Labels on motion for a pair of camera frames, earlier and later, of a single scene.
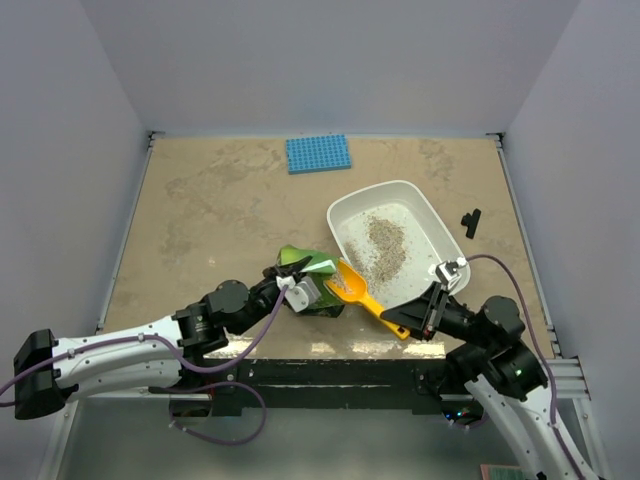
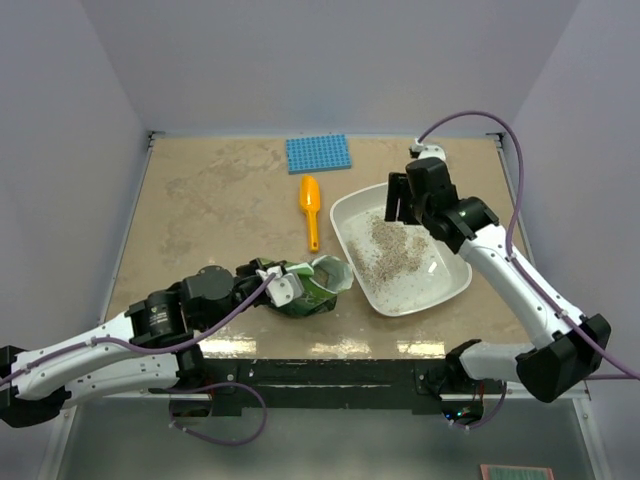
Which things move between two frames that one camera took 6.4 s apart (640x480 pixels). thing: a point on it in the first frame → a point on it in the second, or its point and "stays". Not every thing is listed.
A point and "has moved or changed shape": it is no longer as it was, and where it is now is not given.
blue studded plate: (316, 154) stays
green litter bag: (321, 268) has moved or changed shape
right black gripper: (422, 314) → (400, 187)
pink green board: (502, 472) stays
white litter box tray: (395, 237) stays
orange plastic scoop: (348, 284) → (310, 199)
